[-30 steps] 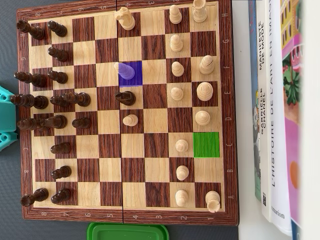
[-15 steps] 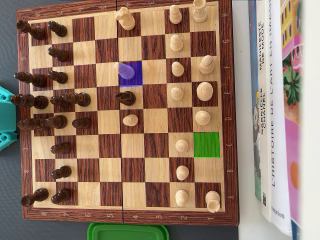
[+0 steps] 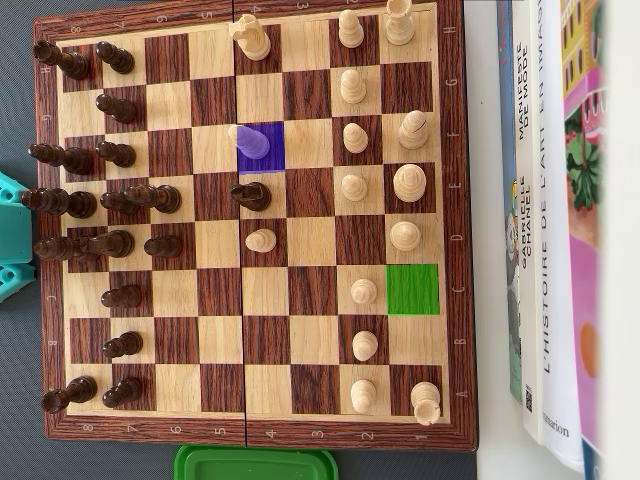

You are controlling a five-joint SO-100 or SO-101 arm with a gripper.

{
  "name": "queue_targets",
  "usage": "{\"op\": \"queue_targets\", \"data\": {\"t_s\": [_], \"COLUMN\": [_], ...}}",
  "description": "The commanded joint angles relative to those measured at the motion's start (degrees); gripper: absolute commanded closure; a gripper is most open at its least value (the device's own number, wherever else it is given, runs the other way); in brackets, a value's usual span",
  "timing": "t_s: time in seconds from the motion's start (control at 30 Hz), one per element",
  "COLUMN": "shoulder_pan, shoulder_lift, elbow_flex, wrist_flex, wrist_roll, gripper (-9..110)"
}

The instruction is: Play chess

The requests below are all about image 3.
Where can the white wooden pawn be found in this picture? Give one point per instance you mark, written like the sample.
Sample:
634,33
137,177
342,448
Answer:
354,186
365,345
362,395
353,87
355,139
261,241
363,291
351,32

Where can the white wooden rook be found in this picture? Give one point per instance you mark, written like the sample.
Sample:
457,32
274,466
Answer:
400,27
426,400

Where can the white wooden king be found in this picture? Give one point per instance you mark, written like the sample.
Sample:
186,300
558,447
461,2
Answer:
409,183

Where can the wooden folding chessboard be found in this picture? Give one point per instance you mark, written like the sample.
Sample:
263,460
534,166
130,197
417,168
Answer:
220,290

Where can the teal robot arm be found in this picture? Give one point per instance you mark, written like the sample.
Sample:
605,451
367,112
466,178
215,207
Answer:
12,235

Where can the blue illustrated panda book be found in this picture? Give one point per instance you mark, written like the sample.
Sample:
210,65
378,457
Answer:
506,150

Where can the white wooden bishop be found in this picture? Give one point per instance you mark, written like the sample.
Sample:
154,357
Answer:
413,131
252,144

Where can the black wooden rook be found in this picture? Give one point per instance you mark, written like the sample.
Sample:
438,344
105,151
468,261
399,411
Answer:
72,392
67,62

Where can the white wooden knight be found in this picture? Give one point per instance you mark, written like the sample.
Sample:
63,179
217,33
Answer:
252,42

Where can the green plastic lid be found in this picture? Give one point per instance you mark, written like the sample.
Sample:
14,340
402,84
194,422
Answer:
250,465

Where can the black wooden king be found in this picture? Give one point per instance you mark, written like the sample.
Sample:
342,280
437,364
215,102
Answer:
70,202

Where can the white wooden queen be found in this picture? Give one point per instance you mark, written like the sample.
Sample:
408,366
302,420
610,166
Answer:
405,236

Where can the pink illustrated book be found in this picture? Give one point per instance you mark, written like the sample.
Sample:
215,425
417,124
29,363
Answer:
585,280

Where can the white Gabrielle Chanel book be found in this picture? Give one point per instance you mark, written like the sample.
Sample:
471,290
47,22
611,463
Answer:
530,300

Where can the black wooden bishop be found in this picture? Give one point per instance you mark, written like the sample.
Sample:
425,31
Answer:
70,159
160,196

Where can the white art history book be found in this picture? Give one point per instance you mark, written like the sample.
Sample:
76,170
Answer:
557,250

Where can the black wooden queen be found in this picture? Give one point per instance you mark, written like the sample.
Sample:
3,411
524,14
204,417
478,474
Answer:
52,248

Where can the dark grey mat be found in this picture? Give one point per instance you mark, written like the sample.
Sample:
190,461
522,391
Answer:
15,100

